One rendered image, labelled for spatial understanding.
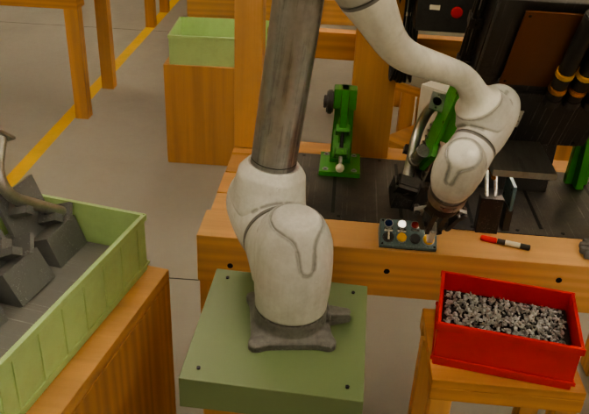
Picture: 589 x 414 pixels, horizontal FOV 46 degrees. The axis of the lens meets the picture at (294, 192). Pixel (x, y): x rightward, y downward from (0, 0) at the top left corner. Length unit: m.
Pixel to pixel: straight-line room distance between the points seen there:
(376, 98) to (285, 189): 0.89
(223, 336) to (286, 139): 0.43
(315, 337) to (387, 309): 1.68
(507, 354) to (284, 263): 0.57
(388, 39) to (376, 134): 1.09
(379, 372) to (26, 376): 1.60
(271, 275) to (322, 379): 0.23
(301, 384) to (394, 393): 1.37
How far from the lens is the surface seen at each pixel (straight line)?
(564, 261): 1.94
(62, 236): 1.89
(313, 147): 2.41
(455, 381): 1.63
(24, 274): 1.78
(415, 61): 1.33
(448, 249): 1.88
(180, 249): 3.45
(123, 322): 1.76
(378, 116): 2.31
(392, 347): 2.92
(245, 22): 2.24
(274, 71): 1.39
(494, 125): 1.53
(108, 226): 1.92
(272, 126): 1.43
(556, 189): 2.31
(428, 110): 2.04
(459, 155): 1.44
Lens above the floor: 1.89
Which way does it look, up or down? 29 degrees down
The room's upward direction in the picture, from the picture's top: 3 degrees clockwise
